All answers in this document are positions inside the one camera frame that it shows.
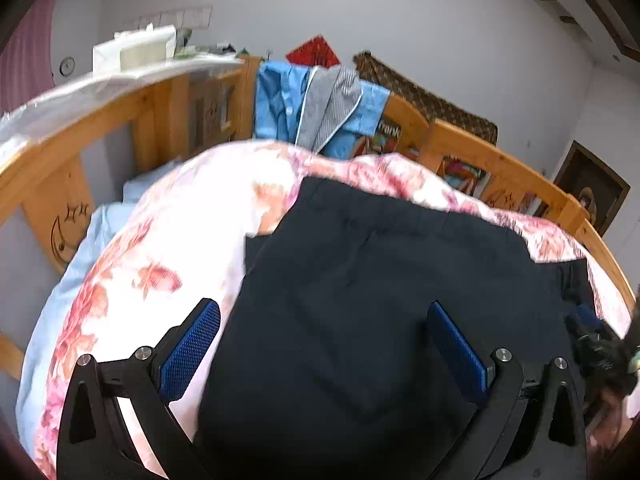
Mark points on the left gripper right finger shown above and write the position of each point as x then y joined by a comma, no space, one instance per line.
522,428

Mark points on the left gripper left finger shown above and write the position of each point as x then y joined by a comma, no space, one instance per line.
93,439

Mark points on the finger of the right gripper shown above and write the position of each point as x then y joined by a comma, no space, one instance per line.
583,320

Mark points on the black padded jacket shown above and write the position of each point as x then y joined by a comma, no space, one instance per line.
326,370

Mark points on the person's right hand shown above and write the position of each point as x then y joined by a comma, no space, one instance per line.
607,426

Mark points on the dark framed picture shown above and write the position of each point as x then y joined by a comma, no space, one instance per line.
588,178

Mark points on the pink floral quilt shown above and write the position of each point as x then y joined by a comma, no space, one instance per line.
185,241

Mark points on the light blue bed sheet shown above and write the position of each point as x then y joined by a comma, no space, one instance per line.
105,222

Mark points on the pink curtain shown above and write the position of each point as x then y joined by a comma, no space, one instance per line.
26,59

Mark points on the white box on shelf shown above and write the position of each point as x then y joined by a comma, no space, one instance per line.
133,49

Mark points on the wooden bed frame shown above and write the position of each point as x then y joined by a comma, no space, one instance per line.
177,109

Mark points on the grey garment on rail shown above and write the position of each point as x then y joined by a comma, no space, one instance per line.
332,95

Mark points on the round wall clock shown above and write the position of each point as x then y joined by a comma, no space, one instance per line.
67,66

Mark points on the red paper wall decoration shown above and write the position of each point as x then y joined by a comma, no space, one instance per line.
316,51

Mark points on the blue shirt on rail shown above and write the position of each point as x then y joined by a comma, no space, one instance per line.
280,90

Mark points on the white papers on wall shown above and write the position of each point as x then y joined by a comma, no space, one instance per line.
195,17

